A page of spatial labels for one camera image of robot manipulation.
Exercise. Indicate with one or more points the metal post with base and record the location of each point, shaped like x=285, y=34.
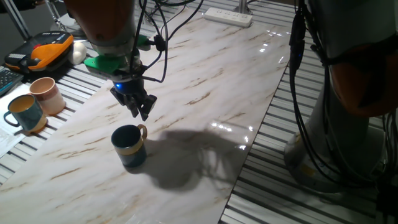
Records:
x=242, y=6

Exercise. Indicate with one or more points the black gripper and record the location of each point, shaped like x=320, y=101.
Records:
x=129, y=87

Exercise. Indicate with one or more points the aluminium profile beam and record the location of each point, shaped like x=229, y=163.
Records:
x=15, y=18

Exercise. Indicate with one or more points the marble pattern board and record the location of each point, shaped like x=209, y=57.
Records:
x=202, y=77

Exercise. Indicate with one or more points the teal mug yellow interior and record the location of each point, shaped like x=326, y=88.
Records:
x=29, y=119

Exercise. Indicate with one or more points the white printed paper sheet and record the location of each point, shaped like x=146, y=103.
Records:
x=6, y=137

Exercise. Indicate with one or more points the orange black teach pendant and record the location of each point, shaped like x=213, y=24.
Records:
x=46, y=51

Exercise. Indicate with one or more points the white power strip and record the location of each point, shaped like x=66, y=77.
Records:
x=227, y=17

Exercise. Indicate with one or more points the white egg-shaped object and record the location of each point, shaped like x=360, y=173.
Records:
x=77, y=53

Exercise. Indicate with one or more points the thin metal rod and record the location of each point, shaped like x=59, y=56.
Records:
x=53, y=14

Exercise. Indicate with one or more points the teal cup yellow band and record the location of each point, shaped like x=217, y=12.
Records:
x=130, y=155

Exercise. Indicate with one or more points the pink ceramic cup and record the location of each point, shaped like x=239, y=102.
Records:
x=53, y=99

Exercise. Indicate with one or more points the black computer keyboard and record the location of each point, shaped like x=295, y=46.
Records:
x=7, y=79

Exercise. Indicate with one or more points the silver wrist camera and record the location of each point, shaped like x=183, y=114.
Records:
x=105, y=75

